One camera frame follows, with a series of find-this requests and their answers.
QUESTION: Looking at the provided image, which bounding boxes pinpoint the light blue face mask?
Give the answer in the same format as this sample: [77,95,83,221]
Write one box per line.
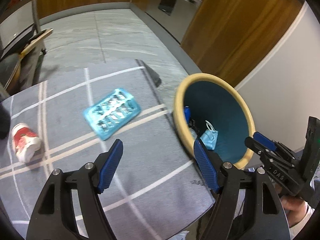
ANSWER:
[200,120,219,151]

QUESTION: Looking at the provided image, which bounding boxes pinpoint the white blue wrapper packet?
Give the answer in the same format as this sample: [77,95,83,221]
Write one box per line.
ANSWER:
[183,106,192,127]

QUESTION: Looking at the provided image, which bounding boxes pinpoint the teal trash bin yellow rim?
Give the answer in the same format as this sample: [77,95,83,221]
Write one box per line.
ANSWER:
[172,73,255,170]

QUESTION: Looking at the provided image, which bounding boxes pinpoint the wooden kitchen cabinets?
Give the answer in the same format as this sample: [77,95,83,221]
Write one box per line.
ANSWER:
[37,0,304,86]

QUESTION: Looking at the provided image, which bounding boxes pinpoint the person's right hand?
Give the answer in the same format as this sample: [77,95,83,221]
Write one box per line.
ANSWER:
[280,196,314,228]

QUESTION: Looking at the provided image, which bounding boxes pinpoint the teal blister pack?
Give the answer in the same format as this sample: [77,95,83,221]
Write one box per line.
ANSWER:
[84,88,141,140]

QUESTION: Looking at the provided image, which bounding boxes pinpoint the grey checked table cloth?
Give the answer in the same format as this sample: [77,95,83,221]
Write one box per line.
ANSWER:
[1,60,214,239]

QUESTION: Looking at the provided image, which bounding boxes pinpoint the crushed red paper cup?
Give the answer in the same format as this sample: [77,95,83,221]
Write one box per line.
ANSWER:
[11,123,41,163]

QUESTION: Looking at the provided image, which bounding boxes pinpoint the black mug white inside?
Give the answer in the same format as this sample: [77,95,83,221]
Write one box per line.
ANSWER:
[0,105,11,140]

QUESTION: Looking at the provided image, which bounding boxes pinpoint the stainless steel oven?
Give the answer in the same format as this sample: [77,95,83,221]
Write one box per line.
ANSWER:
[146,0,203,43]

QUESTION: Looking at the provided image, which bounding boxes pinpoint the steel shelving rack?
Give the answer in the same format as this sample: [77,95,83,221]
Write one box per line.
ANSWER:
[1,0,41,57]

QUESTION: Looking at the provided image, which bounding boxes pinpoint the wooden handled frying pan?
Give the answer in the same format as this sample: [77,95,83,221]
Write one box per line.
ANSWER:
[1,29,53,94]

